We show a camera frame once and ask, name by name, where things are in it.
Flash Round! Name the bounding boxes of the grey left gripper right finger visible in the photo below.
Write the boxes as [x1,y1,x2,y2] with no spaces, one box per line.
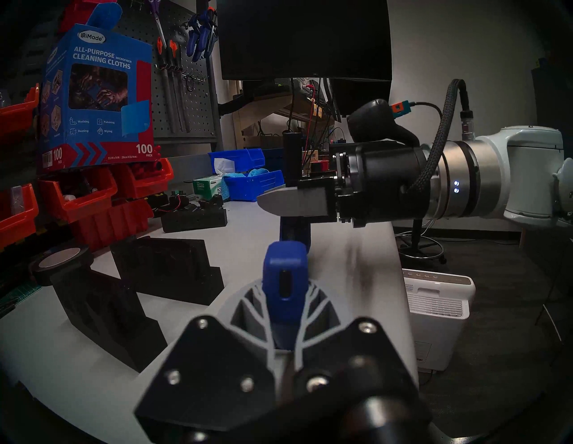
[286,280,419,406]

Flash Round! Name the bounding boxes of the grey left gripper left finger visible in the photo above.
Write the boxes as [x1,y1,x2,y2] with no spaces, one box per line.
[134,280,287,441]

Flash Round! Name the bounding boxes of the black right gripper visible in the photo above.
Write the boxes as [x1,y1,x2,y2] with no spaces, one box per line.
[257,141,428,229]

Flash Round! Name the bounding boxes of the blue bar clamp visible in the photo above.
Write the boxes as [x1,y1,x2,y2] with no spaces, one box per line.
[262,130,312,350]

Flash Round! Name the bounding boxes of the black notched printed block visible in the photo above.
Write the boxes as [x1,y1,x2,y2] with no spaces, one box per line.
[160,204,228,233]

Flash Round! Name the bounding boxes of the black tall printed piece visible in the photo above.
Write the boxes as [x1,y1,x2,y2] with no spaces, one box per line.
[111,236,224,306]

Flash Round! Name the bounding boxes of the black stepped printed piece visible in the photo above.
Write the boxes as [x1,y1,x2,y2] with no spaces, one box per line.
[51,269,167,373]

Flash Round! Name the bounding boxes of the blue storage bin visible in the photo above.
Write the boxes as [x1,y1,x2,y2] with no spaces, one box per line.
[208,149,265,174]
[222,170,286,202]

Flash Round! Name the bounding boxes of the green white tissue box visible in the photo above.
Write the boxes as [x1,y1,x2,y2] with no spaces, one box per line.
[193,159,235,201]

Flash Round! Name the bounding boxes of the white air purifier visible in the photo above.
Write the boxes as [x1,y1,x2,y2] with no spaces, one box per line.
[402,269,476,372]

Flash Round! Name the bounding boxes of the black stool base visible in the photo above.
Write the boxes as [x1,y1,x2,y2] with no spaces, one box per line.
[396,218,448,269]

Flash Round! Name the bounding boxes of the red storage bin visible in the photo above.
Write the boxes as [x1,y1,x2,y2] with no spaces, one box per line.
[0,85,40,148]
[38,168,118,223]
[112,158,174,200]
[60,0,117,27]
[0,184,38,251]

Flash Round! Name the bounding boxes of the black monitor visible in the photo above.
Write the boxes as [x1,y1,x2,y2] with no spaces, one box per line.
[217,0,392,118]

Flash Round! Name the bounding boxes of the red nested bins stack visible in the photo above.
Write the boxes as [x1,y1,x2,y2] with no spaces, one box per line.
[72,198,155,251]

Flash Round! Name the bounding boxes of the black tape roll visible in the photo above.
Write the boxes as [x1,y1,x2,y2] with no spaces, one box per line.
[29,245,94,287]

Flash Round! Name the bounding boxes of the green cutting mat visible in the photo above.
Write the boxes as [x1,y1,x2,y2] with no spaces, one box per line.
[0,282,43,316]

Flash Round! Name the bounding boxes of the blue cleaning cloths box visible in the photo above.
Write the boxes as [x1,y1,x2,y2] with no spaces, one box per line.
[38,25,155,173]

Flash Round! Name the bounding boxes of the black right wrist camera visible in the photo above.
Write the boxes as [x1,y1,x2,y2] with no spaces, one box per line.
[347,98,421,148]

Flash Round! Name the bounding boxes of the dark grey tool wall panel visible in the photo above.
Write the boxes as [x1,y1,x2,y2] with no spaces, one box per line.
[18,0,218,144]

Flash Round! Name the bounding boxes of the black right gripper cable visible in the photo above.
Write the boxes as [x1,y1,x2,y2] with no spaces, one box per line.
[405,79,475,193]

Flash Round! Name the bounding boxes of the orange handled screwdriver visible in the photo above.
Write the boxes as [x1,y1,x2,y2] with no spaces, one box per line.
[168,40,191,132]
[155,38,177,132]

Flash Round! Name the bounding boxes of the purple handled scissors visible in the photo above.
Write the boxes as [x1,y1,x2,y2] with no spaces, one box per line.
[148,0,167,50]

